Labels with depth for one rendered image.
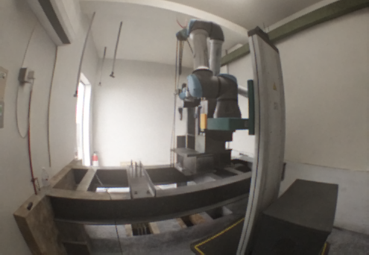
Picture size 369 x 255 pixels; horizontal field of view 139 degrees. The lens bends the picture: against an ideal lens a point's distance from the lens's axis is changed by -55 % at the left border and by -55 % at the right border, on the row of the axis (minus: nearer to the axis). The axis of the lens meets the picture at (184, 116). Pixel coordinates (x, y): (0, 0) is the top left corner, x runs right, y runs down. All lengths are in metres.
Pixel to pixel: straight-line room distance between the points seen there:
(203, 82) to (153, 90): 3.36
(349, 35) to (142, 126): 4.37
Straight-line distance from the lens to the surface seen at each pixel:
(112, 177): 2.06
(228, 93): 0.77
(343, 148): 2.10
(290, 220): 0.73
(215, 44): 1.01
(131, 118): 3.88
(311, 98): 2.20
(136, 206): 1.34
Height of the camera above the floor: 1.24
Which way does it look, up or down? 3 degrees up
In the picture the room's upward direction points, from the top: 1 degrees clockwise
